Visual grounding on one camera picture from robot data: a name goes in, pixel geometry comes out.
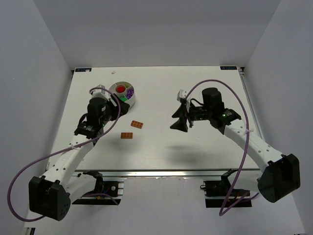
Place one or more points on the left blue table label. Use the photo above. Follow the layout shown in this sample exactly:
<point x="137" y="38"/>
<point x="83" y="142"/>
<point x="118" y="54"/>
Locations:
<point x="83" y="69"/>

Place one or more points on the lower orange flat lego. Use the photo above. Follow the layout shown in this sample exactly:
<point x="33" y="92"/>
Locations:
<point x="126" y="135"/>

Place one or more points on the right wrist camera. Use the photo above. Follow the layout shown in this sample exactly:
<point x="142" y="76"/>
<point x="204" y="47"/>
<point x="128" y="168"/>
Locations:
<point x="183" y="98"/>

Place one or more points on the upper orange flat lego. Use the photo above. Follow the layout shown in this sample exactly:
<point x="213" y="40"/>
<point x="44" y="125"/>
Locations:
<point x="137" y="124"/>

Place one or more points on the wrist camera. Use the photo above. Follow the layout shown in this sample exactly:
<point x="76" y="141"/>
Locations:
<point x="99" y="92"/>
<point x="183" y="98"/>

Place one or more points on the blue table label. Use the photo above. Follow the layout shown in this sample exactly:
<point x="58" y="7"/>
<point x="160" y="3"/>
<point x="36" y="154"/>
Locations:
<point x="228" y="67"/>
<point x="83" y="69"/>

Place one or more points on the green square lego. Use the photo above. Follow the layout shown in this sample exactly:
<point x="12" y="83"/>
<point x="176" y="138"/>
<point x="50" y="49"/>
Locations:
<point x="123" y="98"/>

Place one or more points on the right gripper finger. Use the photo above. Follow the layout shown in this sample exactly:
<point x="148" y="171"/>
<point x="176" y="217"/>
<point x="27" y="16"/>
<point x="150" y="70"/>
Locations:
<point x="182" y="111"/>
<point x="180" y="124"/>

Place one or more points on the white round divided container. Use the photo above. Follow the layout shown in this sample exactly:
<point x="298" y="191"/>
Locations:
<point x="128" y="85"/>

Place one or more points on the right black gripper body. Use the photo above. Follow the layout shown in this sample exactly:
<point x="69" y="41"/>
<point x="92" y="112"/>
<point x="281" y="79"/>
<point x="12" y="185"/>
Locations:
<point x="186" y="115"/>

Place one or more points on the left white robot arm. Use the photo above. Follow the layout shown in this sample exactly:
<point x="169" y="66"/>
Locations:
<point x="51" y="194"/>

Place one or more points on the purple butterfly lego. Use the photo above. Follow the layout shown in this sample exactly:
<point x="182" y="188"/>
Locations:
<point x="130" y="93"/>

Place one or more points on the red half-round lego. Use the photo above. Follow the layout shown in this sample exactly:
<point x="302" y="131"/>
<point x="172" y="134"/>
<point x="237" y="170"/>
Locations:
<point x="120" y="88"/>

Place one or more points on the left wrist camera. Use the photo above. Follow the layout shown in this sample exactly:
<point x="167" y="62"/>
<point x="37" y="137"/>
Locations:
<point x="99" y="92"/>

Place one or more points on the orange flat lego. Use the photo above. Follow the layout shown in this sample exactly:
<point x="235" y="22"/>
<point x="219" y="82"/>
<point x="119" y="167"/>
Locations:
<point x="137" y="124"/>
<point x="126" y="135"/>

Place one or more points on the right blue table label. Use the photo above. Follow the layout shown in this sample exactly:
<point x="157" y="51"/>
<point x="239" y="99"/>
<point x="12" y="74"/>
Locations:
<point x="228" y="67"/>

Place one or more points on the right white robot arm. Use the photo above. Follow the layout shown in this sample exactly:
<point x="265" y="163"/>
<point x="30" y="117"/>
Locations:
<point x="279" y="173"/>

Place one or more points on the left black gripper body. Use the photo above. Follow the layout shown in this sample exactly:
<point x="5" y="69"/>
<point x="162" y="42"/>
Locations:
<point x="120" y="107"/>

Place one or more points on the aluminium table frame rail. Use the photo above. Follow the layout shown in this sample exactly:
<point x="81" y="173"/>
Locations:
<point x="163" y="173"/>

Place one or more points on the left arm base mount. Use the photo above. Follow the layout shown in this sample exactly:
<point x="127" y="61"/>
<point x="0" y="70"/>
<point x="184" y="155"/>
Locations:
<point x="91" y="188"/>

